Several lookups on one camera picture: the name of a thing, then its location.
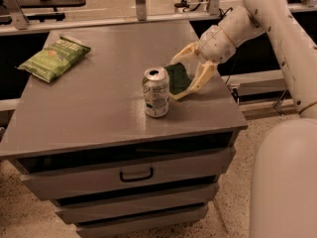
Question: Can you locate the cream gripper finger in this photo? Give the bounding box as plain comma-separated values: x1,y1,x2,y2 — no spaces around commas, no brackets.
189,60,218,93
170,42,201,64

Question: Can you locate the metal frame rail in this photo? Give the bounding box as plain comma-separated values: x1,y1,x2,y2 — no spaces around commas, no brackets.
0,0,317,37

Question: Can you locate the grey drawer cabinet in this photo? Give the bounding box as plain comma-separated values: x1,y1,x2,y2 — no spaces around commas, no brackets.
0,22,247,238

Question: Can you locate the black hanging cable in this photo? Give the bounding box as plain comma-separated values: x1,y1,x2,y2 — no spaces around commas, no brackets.
218,6,234,20

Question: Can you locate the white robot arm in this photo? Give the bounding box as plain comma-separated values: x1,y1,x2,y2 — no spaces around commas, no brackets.
171,0,317,238

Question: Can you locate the black drawer handle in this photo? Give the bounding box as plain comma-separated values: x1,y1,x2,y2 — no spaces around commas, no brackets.
119,168,154,183

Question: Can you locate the green chip bag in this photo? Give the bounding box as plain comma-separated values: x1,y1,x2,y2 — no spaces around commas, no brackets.
18,35,91,83

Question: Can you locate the silver 7up soda can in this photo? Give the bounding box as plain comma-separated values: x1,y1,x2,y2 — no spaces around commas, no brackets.
142,66,169,118

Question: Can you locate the green and yellow sponge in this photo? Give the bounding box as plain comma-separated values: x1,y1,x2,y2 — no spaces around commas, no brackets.
165,62,191,100

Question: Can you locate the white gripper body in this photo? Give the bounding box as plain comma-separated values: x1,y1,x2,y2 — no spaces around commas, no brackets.
198,25,236,63

